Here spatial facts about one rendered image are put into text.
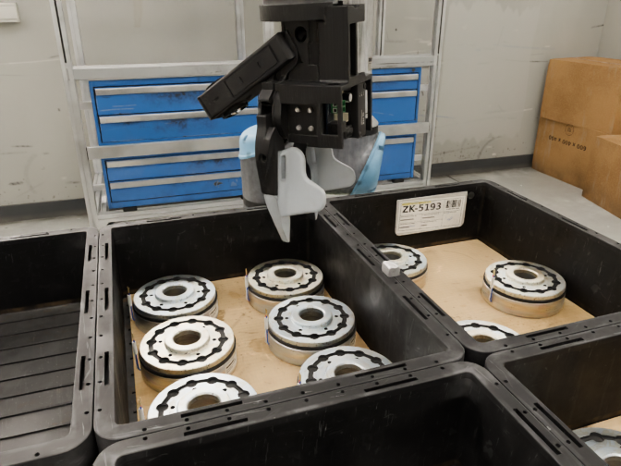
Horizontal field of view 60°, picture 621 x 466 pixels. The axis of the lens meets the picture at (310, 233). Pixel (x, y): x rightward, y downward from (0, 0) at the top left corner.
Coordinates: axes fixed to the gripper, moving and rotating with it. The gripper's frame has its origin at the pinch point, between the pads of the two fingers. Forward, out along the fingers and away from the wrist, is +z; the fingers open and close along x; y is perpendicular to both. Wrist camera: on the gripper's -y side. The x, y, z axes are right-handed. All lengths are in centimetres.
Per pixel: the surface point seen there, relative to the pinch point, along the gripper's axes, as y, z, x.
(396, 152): -60, 57, 214
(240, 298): -13.2, 16.6, 7.3
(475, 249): 12.0, 18.5, 37.2
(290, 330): -1.1, 13.7, -0.4
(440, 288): 10.2, 18.0, 22.2
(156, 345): -12.5, 13.0, -9.4
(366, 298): 5.5, 11.6, 6.0
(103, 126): -158, 28, 118
